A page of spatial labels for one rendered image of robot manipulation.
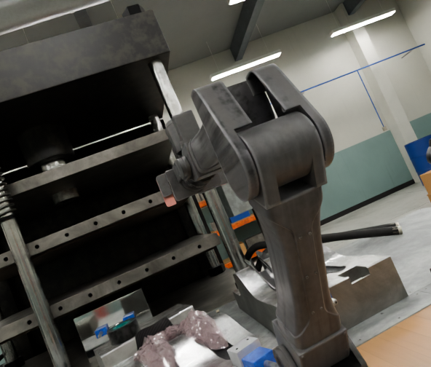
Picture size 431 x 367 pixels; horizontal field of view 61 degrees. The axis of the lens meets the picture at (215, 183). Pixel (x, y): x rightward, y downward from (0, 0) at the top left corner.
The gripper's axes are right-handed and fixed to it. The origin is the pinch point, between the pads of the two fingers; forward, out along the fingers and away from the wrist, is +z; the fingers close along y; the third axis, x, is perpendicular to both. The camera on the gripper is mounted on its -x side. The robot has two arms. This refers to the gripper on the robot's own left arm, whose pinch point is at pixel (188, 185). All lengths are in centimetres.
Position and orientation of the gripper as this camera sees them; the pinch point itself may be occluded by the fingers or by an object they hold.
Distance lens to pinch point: 83.1
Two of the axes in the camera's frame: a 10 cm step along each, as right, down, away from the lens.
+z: -1.9, 1.8, 9.7
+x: 3.9, 9.1, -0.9
